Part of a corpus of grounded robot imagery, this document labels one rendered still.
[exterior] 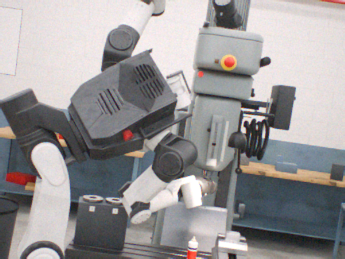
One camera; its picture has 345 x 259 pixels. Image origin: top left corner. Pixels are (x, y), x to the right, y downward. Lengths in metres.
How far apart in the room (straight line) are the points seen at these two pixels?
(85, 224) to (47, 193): 0.62
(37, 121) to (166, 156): 0.42
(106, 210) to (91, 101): 0.76
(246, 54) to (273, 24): 4.57
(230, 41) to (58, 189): 0.86
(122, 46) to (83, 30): 4.81
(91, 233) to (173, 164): 0.75
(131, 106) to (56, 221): 0.45
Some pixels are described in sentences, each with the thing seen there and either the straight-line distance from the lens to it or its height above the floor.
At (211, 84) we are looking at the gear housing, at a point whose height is 1.67.
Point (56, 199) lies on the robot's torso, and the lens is 1.63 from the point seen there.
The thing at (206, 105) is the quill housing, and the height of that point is 1.58.
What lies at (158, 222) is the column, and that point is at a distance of 2.64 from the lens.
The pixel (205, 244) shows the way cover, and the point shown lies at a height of 0.89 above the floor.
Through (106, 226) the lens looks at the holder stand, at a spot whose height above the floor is 1.00.
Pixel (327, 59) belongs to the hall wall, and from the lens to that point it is 6.62.
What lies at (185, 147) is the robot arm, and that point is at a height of 1.44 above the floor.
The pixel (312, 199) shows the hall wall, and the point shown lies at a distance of 6.70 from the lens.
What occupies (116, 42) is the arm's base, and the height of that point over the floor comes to 1.76.
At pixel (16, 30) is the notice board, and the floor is 2.10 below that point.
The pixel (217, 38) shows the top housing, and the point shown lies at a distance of 1.94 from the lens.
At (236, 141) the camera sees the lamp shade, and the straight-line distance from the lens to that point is 1.90.
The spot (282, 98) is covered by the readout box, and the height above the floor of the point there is 1.66.
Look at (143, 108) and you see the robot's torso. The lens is 1.51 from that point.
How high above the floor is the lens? 1.62
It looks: 5 degrees down
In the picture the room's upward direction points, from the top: 8 degrees clockwise
